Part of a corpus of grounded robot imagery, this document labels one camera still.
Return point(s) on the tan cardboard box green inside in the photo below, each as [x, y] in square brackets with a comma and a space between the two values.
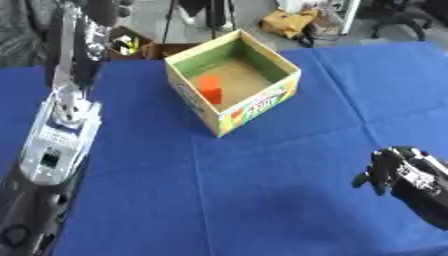
[251, 111]

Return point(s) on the brown crate with small items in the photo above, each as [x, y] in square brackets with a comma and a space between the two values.
[129, 43]

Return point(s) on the tan yellow bag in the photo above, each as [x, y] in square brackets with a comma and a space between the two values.
[289, 21]

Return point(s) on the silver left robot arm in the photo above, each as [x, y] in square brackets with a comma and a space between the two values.
[55, 143]

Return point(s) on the black tripod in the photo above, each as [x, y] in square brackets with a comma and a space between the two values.
[213, 16]

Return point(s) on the black office chair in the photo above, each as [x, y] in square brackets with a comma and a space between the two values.
[402, 18]

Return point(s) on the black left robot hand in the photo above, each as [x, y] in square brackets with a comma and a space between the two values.
[76, 66]

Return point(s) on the orange rectangular block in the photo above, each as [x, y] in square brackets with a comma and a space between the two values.
[211, 89]

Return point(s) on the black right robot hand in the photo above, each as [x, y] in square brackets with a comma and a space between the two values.
[417, 200]

